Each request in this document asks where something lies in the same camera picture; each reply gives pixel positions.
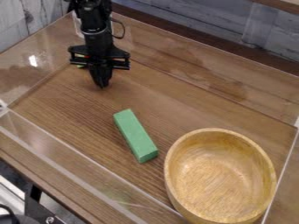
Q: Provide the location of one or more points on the wooden bowl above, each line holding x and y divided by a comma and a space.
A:
218, 177

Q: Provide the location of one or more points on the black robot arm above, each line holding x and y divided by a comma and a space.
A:
93, 13

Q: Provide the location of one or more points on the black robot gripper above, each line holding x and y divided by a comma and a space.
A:
98, 52

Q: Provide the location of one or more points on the clear acrylic tray walls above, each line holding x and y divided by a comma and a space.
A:
182, 86

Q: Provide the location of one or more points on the green foam block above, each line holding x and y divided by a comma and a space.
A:
138, 141

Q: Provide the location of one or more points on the black table leg bracket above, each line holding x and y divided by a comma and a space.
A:
34, 210

